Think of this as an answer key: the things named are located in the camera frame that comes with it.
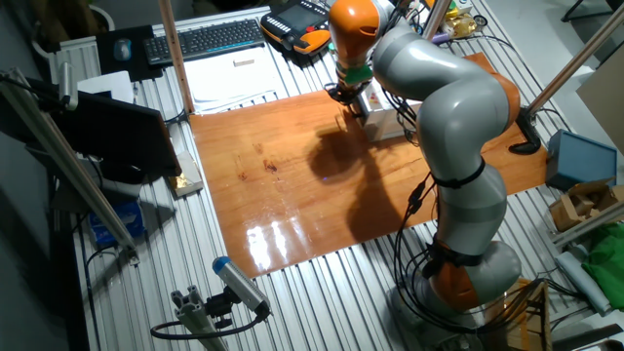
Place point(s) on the black C-clamp silver screw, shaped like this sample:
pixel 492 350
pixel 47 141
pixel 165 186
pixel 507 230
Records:
pixel 529 141

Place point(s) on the small grey camera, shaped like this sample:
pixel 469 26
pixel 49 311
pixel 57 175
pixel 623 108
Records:
pixel 68 85

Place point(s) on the white paper roll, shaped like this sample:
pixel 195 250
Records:
pixel 582 283

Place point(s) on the grey cardboard panel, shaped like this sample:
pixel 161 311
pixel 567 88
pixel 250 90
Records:
pixel 604 102

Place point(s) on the short aluminium profile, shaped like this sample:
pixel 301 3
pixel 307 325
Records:
pixel 195 319

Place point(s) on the blue tissue pack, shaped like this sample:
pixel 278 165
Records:
pixel 119 224

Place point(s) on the blue box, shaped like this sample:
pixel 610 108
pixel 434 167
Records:
pixel 580 161

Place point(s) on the white paper stack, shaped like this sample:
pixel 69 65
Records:
pixel 234 83

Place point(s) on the black orange teach pendant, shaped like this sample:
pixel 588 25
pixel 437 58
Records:
pixel 292 22

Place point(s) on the small beige label strip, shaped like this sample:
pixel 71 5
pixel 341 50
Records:
pixel 244 62

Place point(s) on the gripper finger with clear pad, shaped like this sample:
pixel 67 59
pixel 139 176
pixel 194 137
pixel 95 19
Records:
pixel 337 94
pixel 360 108

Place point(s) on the white flat box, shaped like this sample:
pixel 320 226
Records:
pixel 107 85

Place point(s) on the grey camera blue end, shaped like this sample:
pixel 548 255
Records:
pixel 241 285

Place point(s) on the wooden frame stand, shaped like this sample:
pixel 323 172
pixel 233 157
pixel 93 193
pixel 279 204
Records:
pixel 534 317

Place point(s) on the aluminium bar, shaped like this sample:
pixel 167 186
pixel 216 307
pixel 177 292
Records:
pixel 590 222

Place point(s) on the cardboard box wooden blocks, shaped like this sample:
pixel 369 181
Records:
pixel 580 207

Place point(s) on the aluminium frame pole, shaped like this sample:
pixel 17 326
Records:
pixel 436 19
pixel 580 56

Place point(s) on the wooden upright post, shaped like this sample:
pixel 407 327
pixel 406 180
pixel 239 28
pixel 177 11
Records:
pixel 174 53

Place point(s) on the long aluminium beam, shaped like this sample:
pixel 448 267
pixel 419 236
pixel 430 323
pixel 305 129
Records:
pixel 73 170

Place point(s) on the black monitor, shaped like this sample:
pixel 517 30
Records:
pixel 117 131

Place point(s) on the green cloth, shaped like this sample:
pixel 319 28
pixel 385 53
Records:
pixel 607 263

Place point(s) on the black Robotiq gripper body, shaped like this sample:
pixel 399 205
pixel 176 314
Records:
pixel 356 91

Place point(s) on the black mouse pad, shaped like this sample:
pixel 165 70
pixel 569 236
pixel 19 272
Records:
pixel 141 68

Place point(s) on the gold foil bag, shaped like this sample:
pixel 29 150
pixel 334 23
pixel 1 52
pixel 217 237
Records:
pixel 460 27

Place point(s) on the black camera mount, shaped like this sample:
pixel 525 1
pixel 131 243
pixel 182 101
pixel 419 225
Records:
pixel 219 307

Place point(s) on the glossy wooden board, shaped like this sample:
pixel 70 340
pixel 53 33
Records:
pixel 292 205

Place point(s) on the purple marker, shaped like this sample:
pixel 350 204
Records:
pixel 441 38

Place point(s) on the black computer keyboard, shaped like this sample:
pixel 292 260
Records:
pixel 205 41

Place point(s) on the box with gold foil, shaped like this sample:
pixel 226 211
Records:
pixel 187 178

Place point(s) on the white Rubik's cube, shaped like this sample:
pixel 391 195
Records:
pixel 374 101

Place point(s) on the black chair base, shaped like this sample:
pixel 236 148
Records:
pixel 585 7

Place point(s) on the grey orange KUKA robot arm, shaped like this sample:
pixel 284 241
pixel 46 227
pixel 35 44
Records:
pixel 453 112

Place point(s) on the white plastic drawer cabinet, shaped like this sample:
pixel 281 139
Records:
pixel 390 127

